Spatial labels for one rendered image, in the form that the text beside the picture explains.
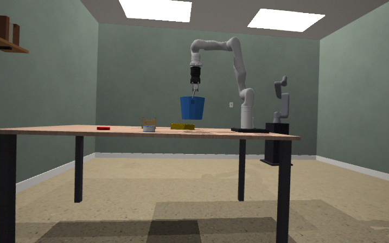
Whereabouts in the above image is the small brown wooden crate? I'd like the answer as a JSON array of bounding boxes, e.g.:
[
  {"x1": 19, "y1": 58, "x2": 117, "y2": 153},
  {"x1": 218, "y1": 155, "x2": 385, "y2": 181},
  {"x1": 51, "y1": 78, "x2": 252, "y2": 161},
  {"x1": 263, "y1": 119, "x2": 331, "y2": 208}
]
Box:
[{"x1": 142, "y1": 117, "x2": 156, "y2": 129}]

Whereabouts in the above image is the yellow shallow tray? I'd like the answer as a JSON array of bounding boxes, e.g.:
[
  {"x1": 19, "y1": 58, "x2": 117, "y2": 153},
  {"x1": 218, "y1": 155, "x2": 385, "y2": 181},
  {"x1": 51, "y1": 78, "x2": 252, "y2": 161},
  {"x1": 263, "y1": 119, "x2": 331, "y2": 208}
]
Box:
[{"x1": 170, "y1": 124, "x2": 195, "y2": 130}]

